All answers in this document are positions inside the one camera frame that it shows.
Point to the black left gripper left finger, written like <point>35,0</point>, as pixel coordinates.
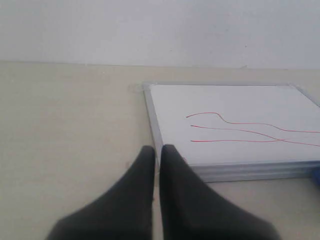
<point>124,212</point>

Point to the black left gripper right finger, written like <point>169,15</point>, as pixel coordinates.
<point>191,210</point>

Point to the blue cloth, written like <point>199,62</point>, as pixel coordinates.
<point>315,174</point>

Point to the white board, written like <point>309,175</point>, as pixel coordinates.
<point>235,132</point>

